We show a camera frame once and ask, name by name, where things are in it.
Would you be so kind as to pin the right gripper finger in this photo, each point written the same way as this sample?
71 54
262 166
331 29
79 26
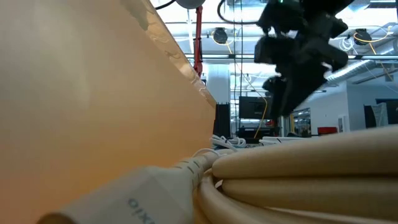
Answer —
275 93
301 87

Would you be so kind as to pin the orange translucent plastic tray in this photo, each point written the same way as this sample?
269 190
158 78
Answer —
93 109

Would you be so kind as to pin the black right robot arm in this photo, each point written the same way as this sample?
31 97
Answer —
326 6

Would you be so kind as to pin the black background screen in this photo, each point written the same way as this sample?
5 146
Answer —
253 107

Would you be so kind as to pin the red box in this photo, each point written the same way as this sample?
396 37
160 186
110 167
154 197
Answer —
327 130

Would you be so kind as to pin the white building column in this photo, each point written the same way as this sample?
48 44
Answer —
219 84

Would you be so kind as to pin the black perforated box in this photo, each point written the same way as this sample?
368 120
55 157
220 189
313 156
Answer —
222 121

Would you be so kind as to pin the long ceiling light bar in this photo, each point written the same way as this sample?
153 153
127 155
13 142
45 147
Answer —
217 56

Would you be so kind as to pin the red desk lamp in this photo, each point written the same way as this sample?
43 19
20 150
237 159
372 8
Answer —
198 46

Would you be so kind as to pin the dark room partition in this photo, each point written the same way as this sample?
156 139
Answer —
393 112

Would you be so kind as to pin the silver ventilation duct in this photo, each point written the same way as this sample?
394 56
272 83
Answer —
351 70

